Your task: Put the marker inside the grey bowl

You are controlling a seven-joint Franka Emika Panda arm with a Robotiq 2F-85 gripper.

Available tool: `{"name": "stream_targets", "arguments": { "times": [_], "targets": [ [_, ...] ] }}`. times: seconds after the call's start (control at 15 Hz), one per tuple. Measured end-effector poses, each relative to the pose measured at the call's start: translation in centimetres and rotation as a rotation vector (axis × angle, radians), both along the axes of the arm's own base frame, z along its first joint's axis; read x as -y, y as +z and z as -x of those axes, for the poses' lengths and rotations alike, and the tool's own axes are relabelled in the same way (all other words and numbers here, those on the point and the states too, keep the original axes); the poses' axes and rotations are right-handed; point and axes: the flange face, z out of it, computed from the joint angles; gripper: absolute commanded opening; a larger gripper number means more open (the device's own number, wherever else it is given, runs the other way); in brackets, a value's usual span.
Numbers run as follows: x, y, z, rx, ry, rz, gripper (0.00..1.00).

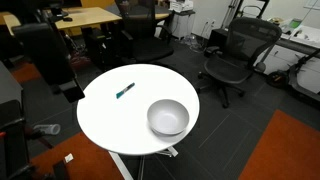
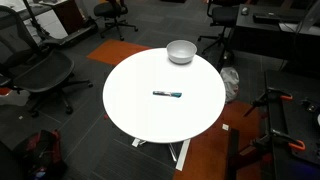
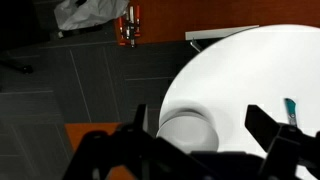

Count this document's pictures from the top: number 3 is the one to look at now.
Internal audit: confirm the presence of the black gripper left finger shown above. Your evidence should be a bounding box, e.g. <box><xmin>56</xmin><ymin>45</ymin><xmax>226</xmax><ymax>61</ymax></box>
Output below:
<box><xmin>131</xmin><ymin>103</ymin><xmax>150</xmax><ymax>134</ymax></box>

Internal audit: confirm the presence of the teal marker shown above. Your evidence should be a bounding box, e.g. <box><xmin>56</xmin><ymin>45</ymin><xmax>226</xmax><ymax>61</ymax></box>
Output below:
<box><xmin>283</xmin><ymin>97</ymin><xmax>299</xmax><ymax>128</ymax></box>

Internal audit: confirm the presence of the grey bowl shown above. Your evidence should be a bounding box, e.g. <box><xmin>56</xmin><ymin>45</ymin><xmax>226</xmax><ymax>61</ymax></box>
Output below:
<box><xmin>156</xmin><ymin>106</ymin><xmax>220</xmax><ymax>155</ymax></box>

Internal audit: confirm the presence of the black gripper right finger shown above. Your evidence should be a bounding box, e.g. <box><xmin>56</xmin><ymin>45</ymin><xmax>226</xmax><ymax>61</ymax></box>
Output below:
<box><xmin>244</xmin><ymin>104</ymin><xmax>284</xmax><ymax>159</ymax></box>

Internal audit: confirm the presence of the white plastic bag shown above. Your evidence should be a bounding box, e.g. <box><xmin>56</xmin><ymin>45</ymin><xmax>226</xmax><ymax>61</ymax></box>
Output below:
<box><xmin>54</xmin><ymin>0</ymin><xmax>130</xmax><ymax>32</ymax></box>

